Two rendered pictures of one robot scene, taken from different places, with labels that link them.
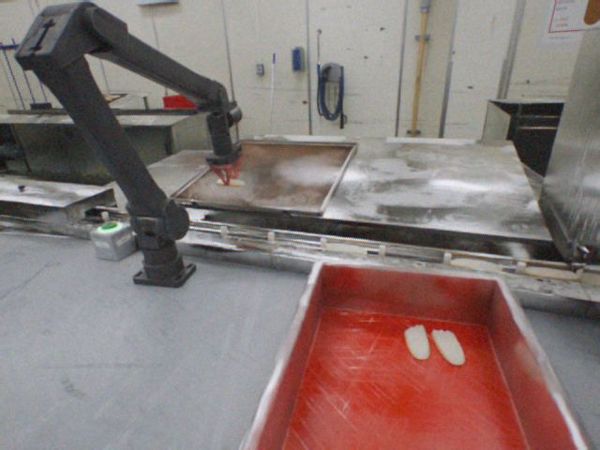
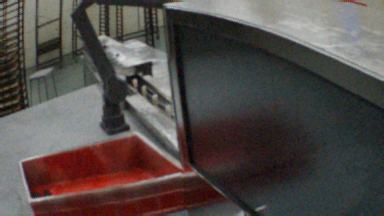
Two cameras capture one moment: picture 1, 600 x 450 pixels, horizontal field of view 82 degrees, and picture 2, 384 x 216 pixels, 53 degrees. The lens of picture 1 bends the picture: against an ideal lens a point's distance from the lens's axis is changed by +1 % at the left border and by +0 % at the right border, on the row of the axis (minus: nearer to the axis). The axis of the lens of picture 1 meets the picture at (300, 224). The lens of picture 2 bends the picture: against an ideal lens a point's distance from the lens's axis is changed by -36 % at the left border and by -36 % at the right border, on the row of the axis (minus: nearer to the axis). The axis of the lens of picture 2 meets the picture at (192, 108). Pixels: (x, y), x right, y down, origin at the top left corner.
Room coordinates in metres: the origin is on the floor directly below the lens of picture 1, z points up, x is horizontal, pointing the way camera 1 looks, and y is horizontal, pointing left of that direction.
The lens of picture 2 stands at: (-0.18, -1.17, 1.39)
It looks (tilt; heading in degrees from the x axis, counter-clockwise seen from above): 17 degrees down; 51
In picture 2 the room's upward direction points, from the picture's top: 7 degrees counter-clockwise
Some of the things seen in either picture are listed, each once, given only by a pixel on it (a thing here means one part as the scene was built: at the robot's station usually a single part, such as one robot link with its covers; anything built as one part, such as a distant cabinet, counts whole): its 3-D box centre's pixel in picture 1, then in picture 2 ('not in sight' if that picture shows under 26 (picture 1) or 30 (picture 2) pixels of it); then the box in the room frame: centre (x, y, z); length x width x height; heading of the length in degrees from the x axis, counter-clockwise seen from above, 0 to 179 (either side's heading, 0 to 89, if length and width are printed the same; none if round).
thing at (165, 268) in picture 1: (162, 261); (112, 116); (0.69, 0.32, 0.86); 0.12 x 0.09 x 0.08; 77
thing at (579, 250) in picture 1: (579, 259); not in sight; (0.56, -0.53, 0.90); 0.06 x 0.01 x 0.06; 160
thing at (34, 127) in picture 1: (110, 140); not in sight; (4.48, 2.38, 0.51); 3.00 x 1.26 x 1.03; 70
